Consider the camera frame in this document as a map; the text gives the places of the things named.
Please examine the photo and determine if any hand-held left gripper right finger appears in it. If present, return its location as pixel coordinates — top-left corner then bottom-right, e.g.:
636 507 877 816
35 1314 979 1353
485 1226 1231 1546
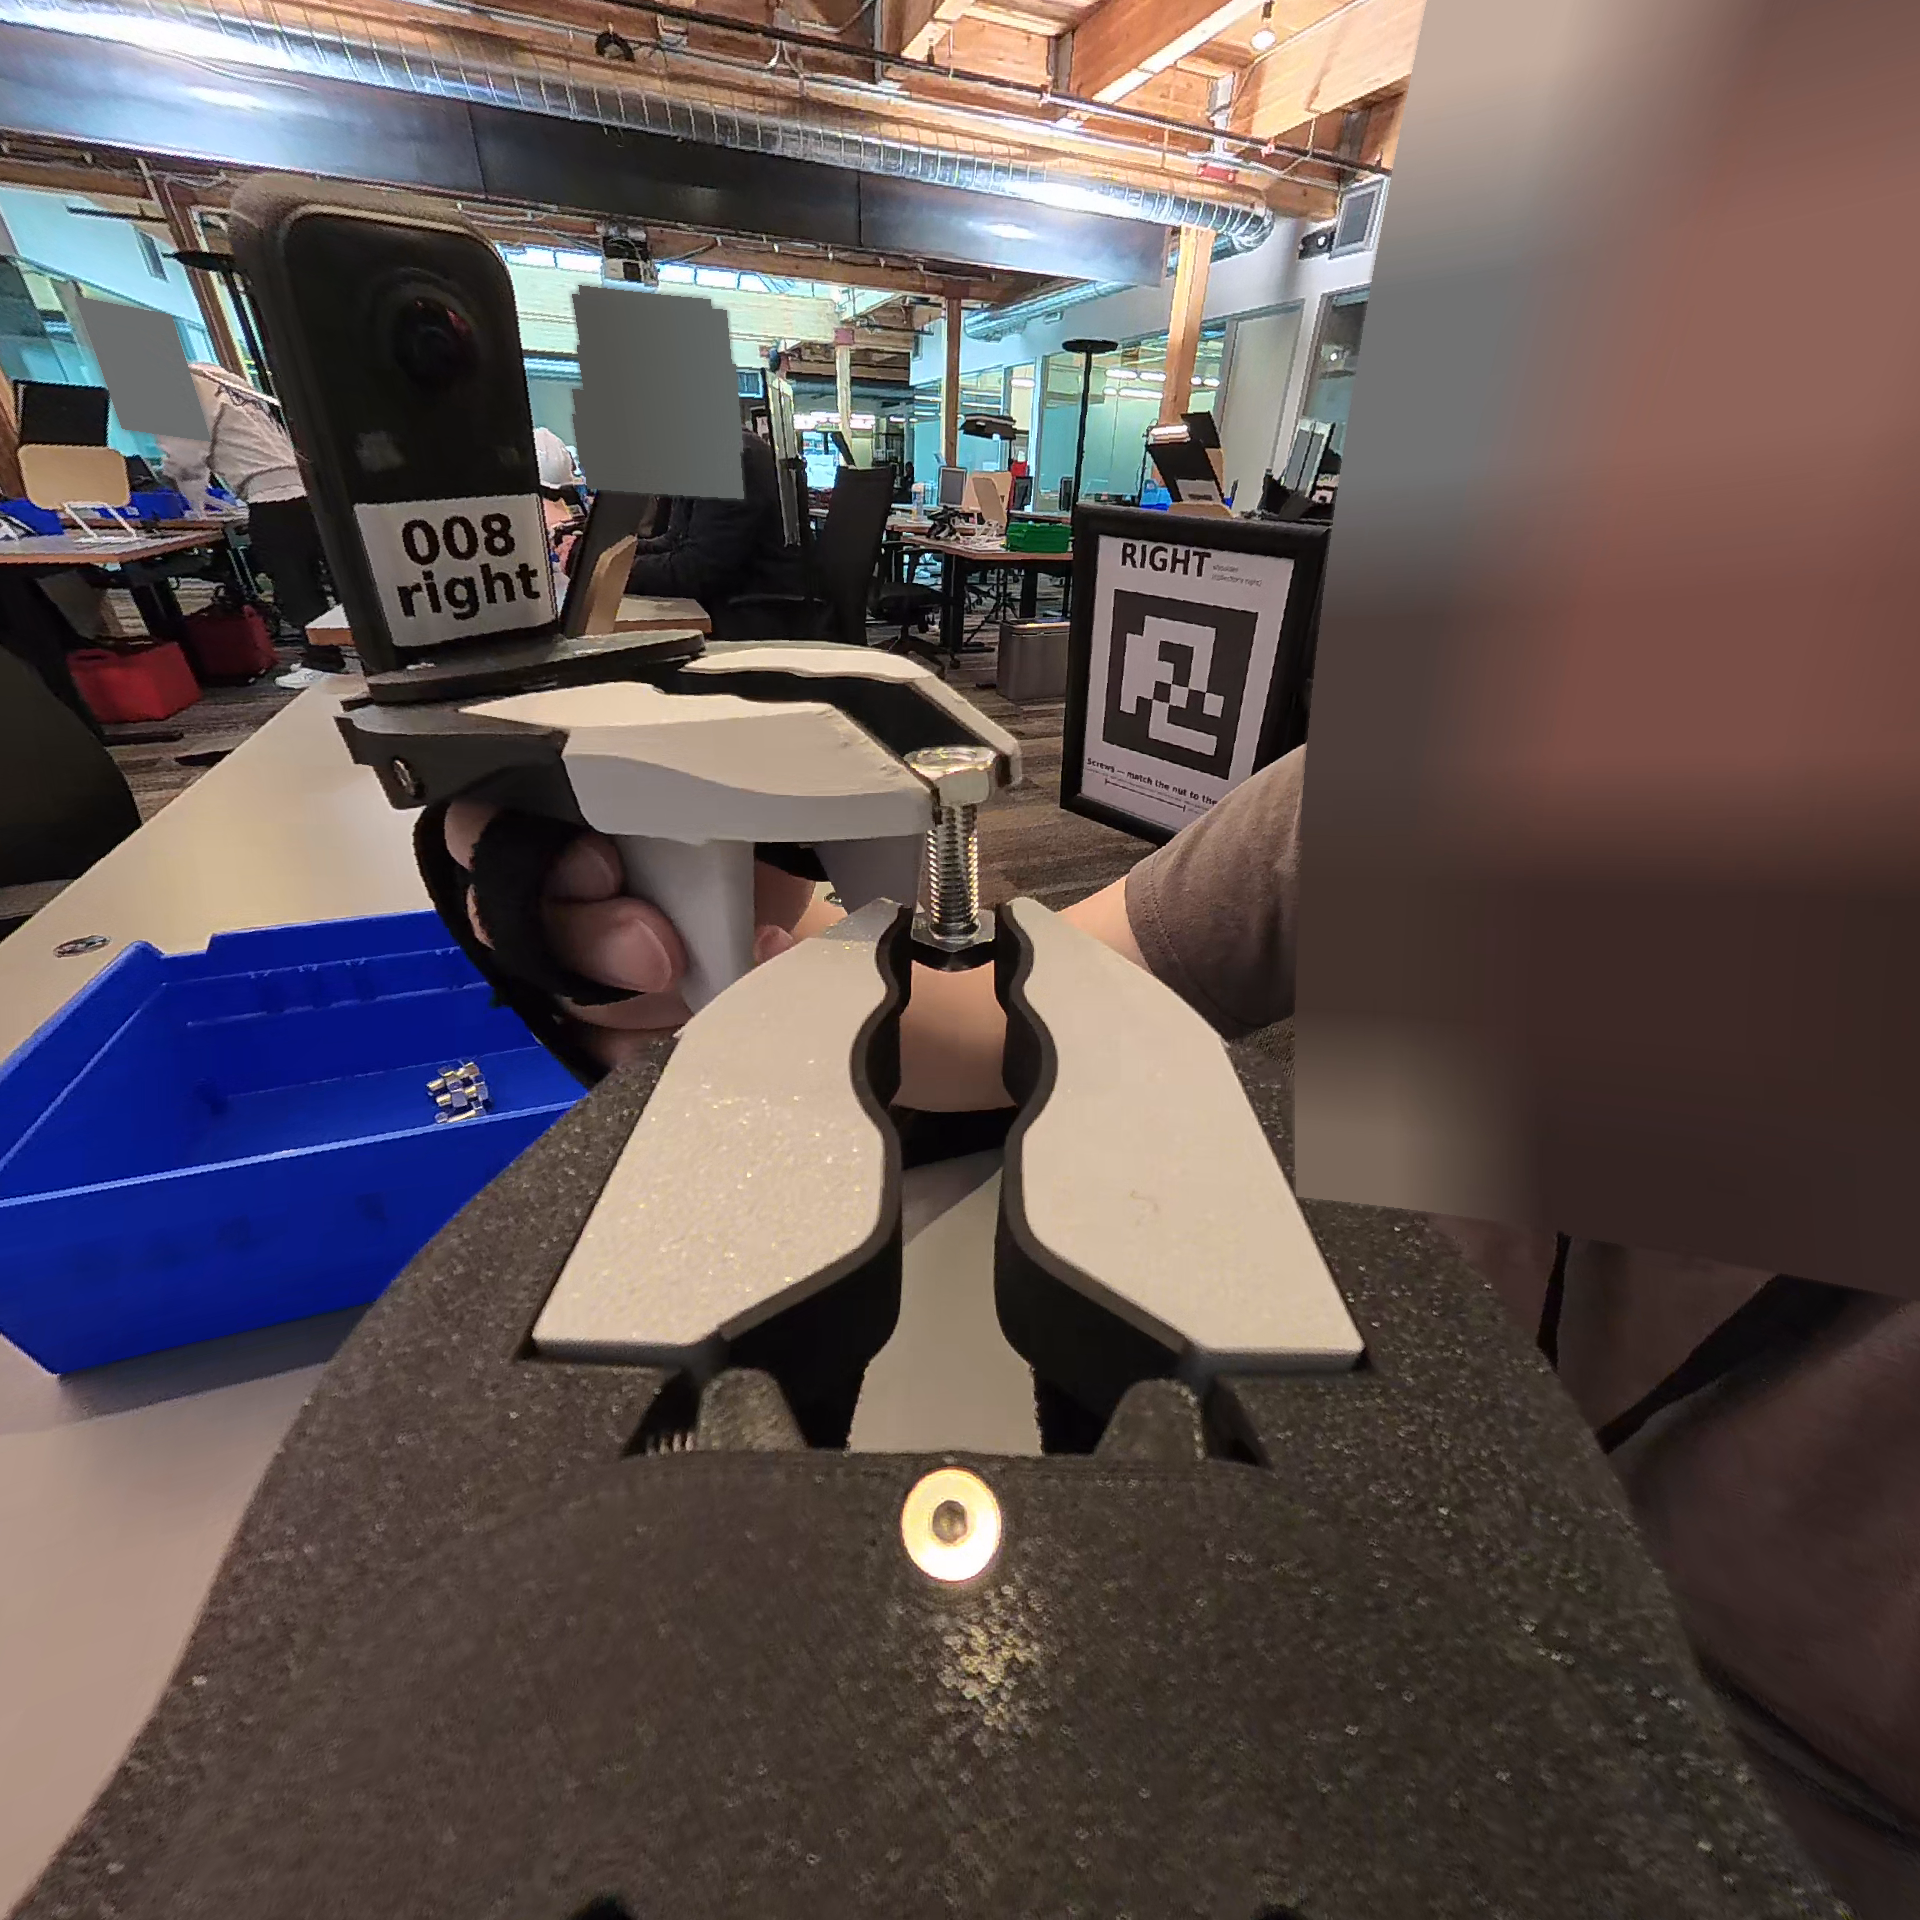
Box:
996 897 1367 1373

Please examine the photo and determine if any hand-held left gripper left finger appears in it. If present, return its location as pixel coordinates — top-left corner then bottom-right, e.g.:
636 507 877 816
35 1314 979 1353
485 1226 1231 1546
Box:
533 900 917 1373

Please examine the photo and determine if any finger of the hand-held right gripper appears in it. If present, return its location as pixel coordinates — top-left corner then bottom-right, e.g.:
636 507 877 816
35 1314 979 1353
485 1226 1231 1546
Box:
663 642 995 737
454 679 1026 841

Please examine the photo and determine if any large silver hex bolt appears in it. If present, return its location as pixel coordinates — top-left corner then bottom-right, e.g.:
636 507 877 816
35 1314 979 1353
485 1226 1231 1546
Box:
902 745 995 947

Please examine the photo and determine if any blue plastic bin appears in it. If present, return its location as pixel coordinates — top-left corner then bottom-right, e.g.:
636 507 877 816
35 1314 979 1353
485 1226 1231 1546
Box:
0 911 594 1377

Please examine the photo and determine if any person's right hand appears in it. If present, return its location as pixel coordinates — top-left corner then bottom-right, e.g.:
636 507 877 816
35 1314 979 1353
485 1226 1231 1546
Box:
442 796 852 1074

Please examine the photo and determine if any wooden document stand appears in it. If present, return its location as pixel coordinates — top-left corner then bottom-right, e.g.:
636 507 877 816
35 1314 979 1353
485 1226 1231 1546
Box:
18 442 152 541
558 492 650 641

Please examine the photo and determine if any red bag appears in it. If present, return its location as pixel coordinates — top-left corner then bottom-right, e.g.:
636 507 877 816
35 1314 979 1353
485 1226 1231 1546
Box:
183 600 279 684
66 637 202 724

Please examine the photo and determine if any black framed marker sign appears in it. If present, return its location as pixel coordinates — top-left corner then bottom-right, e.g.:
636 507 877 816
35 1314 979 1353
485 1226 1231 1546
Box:
1062 504 1333 840

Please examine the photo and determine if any black mesh office chair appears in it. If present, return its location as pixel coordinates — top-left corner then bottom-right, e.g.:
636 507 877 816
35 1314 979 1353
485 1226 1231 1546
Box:
0 644 143 924

